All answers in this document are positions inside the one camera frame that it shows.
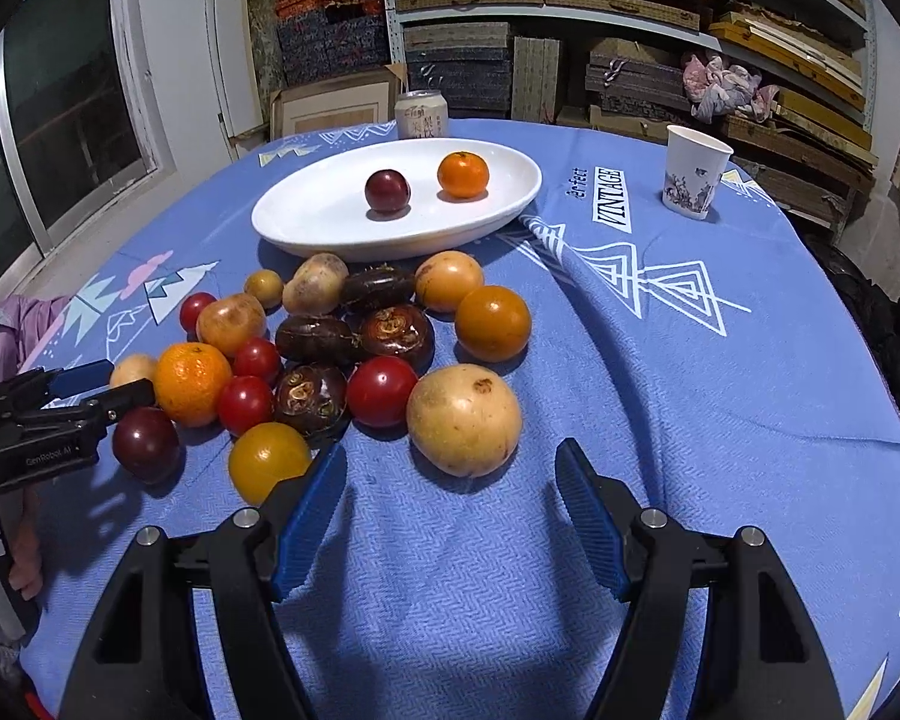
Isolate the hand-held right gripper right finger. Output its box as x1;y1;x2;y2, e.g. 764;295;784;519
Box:
555;437;845;720

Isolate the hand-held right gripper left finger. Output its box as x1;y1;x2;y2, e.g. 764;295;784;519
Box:
58;441;348;720

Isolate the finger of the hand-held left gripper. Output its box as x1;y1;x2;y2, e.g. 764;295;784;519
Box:
0;358;115;422
15;379;156;442

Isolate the small pale passion fruit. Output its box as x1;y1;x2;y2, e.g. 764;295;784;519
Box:
109;352;160;391

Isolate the yellow tomato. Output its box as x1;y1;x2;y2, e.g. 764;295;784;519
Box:
228;422;314;507

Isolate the mandarin orange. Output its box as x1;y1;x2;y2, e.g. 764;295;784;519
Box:
436;151;491;200
153;341;234;428

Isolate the red tomato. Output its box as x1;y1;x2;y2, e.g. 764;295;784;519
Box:
217;375;275;438
346;355;419;430
178;291;218;335
231;337;282;385

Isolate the dark water chestnut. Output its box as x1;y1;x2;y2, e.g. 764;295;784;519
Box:
272;362;350;440
274;313;361;365
356;304;436;376
339;262;418;314

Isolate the brown-blotched passion fruit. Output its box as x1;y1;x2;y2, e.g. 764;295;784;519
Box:
196;292;268;359

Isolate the tan potato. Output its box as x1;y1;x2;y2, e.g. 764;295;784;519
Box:
406;363;524;479

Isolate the small brownish passion fruit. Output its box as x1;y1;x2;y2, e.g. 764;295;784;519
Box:
243;268;284;310

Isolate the orange tomato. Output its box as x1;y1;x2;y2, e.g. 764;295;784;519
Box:
454;284;533;364

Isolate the pale oblong passion fruit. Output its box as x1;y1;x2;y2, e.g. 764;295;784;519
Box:
281;252;350;316

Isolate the white oval plate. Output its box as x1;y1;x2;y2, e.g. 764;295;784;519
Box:
251;136;543;262

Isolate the smooth yellow passion fruit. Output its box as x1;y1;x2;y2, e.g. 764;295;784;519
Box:
414;250;485;314

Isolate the person's left hand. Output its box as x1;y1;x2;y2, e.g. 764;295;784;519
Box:
7;491;44;601

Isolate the purple cloth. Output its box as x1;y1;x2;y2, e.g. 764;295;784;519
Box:
0;294;72;383

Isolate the blue printed tablecloth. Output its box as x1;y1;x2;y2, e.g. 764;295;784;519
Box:
15;118;900;720

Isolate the window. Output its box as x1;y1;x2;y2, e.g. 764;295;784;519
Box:
0;0;167;260

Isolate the white leaning board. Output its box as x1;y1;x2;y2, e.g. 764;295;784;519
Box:
204;0;267;160

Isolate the black cloth heap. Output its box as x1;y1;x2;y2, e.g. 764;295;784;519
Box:
799;232;900;458

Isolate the framed picture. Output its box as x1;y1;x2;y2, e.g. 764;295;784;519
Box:
270;66;407;142

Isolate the printed paper cup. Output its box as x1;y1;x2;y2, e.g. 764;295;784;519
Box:
661;124;734;221

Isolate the greenish marble slab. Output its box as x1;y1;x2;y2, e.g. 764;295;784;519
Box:
244;0;286;121

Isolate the stack of dark blue boxes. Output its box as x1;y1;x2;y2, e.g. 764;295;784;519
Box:
276;11;392;89

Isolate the beverage can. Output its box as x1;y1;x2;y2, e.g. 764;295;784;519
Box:
394;88;449;140

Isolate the stack of dark brown boxes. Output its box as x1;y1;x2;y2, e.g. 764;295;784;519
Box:
562;37;692;140

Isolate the orange-red patterned box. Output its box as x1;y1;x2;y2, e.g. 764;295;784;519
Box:
274;0;385;20

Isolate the upright woven green box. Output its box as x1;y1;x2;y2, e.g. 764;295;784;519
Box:
511;36;565;122

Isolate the pink floral cloth bundle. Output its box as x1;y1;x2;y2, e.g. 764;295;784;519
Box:
681;51;782;125

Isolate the white metal shelf rack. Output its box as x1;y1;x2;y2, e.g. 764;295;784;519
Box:
379;0;878;166

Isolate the stack of grey boxes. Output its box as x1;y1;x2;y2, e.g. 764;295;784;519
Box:
403;21;512;119

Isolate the stack of yellow flat boxes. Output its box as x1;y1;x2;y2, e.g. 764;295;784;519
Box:
709;4;878;233

